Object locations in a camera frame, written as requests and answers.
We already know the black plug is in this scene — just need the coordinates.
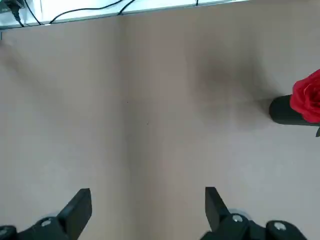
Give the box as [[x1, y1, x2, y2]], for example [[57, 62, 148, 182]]
[[6, 0, 26, 28]]

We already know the black vase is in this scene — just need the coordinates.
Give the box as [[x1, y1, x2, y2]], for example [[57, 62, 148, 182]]
[[268, 94, 313, 127]]

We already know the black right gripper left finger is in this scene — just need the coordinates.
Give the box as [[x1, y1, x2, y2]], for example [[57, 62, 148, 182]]
[[0, 188, 93, 240]]

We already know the red rose bouquet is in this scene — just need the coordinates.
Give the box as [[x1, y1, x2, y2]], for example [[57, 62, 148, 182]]
[[289, 69, 320, 138]]

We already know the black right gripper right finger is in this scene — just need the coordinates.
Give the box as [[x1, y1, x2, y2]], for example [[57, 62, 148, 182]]
[[199, 186, 308, 240]]

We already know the thin black cable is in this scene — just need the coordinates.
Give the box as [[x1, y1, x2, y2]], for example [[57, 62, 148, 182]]
[[119, 0, 136, 15], [48, 0, 123, 25]]

